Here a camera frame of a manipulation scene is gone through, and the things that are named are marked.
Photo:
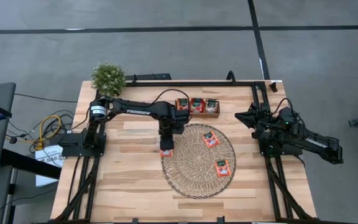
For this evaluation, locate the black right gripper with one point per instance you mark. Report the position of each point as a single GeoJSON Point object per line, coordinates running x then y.
{"type": "Point", "coordinates": [266, 123]}

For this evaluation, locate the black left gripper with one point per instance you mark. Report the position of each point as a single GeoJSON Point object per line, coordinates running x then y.
{"type": "Point", "coordinates": [167, 143]}

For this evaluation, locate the orange tea packet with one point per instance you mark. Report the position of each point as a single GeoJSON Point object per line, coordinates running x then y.
{"type": "Point", "coordinates": [182, 105]}
{"type": "Point", "coordinates": [166, 153]}
{"type": "Point", "coordinates": [211, 140]}
{"type": "Point", "coordinates": [222, 168]}

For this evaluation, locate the beige tea packet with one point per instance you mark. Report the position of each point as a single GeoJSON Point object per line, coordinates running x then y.
{"type": "Point", "coordinates": [212, 106]}

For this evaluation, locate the red strawberry tea packet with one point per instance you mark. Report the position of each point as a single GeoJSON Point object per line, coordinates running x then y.
{"type": "Point", "coordinates": [197, 105]}

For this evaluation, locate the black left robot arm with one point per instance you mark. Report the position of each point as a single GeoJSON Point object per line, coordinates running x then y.
{"type": "Point", "coordinates": [141, 110]}

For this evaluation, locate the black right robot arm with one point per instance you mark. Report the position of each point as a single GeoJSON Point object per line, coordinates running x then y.
{"type": "Point", "coordinates": [319, 143]}

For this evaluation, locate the round woven placemat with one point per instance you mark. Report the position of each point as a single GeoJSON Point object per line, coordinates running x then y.
{"type": "Point", "coordinates": [191, 174]}

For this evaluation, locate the wooden compartment caddy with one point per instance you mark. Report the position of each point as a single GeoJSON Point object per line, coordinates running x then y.
{"type": "Point", "coordinates": [197, 115]}

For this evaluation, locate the black power strip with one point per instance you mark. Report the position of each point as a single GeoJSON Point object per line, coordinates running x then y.
{"type": "Point", "coordinates": [148, 76]}

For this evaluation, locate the bushy plant in black pot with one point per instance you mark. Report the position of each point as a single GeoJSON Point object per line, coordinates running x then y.
{"type": "Point", "coordinates": [108, 79]}

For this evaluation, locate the white paper sheet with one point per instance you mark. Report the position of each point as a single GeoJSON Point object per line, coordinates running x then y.
{"type": "Point", "coordinates": [47, 174]}

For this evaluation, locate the black corner bracket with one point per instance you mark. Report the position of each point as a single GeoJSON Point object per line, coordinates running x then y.
{"type": "Point", "coordinates": [273, 87]}

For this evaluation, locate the black arched bracket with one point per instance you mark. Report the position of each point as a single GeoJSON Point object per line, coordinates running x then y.
{"type": "Point", "coordinates": [230, 72]}

